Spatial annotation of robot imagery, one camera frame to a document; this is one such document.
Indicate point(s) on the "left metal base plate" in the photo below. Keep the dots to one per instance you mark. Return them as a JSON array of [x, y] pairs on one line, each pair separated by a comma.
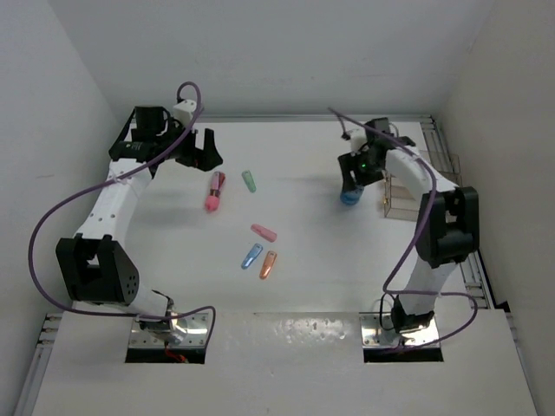
[[191, 329]]

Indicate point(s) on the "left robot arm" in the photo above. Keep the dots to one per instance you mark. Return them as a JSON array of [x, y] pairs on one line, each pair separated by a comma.
[[95, 266]]

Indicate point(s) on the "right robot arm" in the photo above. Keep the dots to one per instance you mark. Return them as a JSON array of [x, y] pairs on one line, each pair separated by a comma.
[[448, 226]]

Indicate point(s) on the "orange stapler case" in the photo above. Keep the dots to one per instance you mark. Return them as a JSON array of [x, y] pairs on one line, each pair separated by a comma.
[[268, 264]]

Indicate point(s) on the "metal base plate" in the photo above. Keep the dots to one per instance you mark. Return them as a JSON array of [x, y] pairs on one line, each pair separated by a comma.
[[377, 332], [191, 329]]

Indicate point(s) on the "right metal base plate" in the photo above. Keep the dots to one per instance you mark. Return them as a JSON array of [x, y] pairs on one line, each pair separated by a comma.
[[377, 332]]

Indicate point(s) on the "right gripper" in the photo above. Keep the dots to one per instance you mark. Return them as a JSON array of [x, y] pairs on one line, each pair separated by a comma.
[[348, 162]]

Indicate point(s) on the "clear acrylic organizer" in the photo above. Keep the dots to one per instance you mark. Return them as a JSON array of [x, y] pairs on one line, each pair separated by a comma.
[[398, 202]]

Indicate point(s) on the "blue tape jar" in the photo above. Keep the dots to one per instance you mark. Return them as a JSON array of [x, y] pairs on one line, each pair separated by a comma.
[[352, 197]]

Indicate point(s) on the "pink marker tube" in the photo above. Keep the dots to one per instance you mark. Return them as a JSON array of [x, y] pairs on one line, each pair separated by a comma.
[[213, 196]]

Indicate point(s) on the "green stapler case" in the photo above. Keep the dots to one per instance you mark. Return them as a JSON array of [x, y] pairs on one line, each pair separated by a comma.
[[249, 181]]

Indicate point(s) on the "pink stapler case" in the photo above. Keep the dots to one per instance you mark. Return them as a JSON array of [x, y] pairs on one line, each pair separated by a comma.
[[264, 232]]

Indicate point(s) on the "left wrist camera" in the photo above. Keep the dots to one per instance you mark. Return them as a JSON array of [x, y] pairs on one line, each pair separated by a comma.
[[184, 111]]

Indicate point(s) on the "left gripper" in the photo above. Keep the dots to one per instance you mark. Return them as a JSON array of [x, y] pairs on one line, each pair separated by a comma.
[[206, 158]]

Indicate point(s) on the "blue stapler case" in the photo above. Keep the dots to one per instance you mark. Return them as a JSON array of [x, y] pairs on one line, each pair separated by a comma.
[[251, 256]]

